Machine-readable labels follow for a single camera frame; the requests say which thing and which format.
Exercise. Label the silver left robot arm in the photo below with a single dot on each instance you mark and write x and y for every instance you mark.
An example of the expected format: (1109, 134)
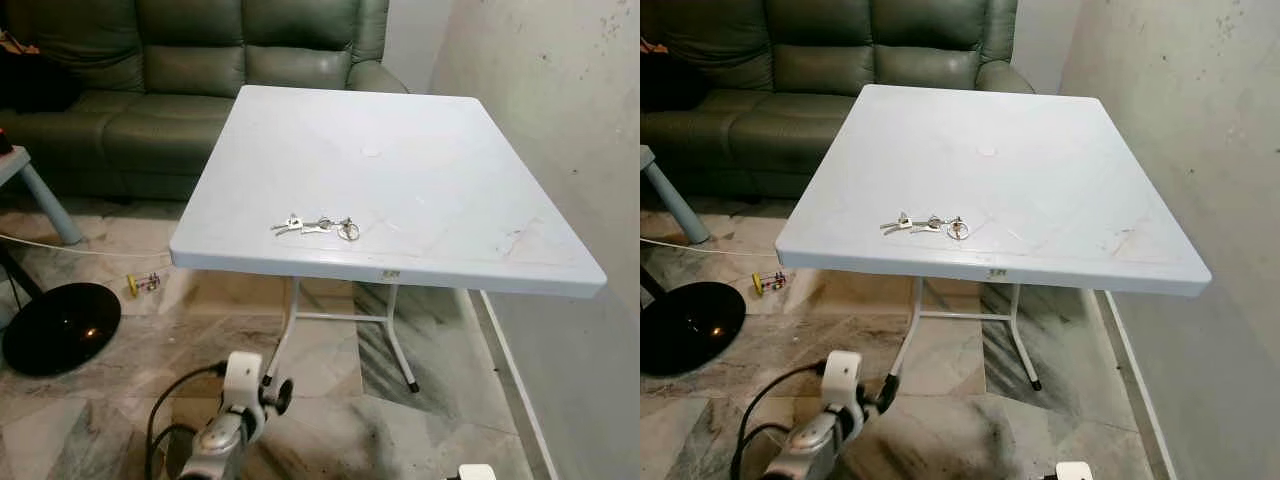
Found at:
(808, 442)
(222, 440)

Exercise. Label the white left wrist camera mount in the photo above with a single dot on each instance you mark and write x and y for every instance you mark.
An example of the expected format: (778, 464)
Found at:
(241, 375)
(842, 373)

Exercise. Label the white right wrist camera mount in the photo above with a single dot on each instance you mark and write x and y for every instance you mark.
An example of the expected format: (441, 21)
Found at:
(477, 473)
(1075, 472)

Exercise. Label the dark bag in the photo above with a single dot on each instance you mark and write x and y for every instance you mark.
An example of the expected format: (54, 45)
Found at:
(35, 80)
(665, 80)

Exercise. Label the grey side table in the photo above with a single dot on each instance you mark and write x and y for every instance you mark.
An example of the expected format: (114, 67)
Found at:
(52, 208)
(680, 208)

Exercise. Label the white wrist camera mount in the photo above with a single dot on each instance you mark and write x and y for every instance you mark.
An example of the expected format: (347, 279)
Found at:
(1075, 472)
(842, 373)
(477, 473)
(241, 375)

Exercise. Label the black round stand base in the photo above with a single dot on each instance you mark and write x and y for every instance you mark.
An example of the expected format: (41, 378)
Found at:
(62, 330)
(692, 330)

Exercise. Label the green leather sofa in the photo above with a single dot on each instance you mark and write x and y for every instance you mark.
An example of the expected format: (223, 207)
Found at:
(190, 70)
(820, 70)

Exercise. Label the white folding table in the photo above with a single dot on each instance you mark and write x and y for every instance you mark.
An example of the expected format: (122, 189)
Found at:
(400, 190)
(1010, 190)

